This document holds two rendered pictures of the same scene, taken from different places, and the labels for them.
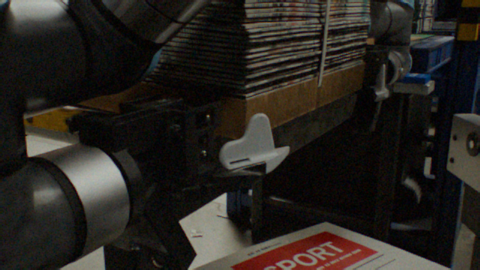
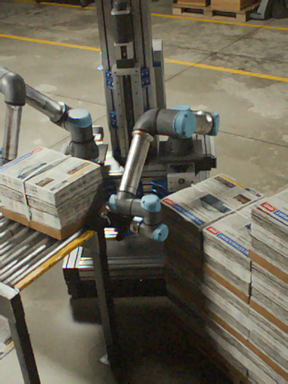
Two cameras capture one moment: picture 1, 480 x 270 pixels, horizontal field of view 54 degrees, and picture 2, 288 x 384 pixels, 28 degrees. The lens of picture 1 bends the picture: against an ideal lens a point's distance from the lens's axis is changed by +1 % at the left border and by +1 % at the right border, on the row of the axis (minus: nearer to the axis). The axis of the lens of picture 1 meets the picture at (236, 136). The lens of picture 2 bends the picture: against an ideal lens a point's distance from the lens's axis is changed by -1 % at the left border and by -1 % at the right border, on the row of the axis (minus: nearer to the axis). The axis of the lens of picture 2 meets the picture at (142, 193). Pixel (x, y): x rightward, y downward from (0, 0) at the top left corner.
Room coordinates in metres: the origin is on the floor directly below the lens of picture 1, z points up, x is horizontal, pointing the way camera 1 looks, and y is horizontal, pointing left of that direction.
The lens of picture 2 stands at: (0.00, 2.15, 2.19)
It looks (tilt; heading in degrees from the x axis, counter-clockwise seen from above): 31 degrees down; 278
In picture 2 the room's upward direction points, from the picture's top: 5 degrees counter-clockwise
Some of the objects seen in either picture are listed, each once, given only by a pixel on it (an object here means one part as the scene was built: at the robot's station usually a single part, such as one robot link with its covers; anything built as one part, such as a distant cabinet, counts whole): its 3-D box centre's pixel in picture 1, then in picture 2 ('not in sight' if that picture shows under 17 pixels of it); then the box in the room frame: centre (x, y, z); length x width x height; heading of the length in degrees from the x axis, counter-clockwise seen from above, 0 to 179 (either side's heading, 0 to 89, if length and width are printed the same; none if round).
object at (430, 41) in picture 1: (361, 49); not in sight; (2.03, -0.53, 0.75); 0.70 x 0.65 x 0.10; 149
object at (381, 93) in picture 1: (380, 81); not in sight; (0.80, -0.25, 0.81); 0.09 x 0.03 x 0.06; 175
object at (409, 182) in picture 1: (355, 132); not in sight; (2.03, -0.53, 0.38); 0.94 x 0.69 x 0.63; 59
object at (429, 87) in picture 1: (413, 86); not in sight; (1.41, -0.53, 0.69); 0.10 x 0.10 x 0.03; 59
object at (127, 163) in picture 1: (151, 157); (122, 218); (0.37, 0.07, 0.81); 0.12 x 0.08 x 0.09; 149
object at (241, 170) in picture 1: (220, 175); not in sight; (0.40, 0.01, 0.78); 0.09 x 0.05 x 0.02; 122
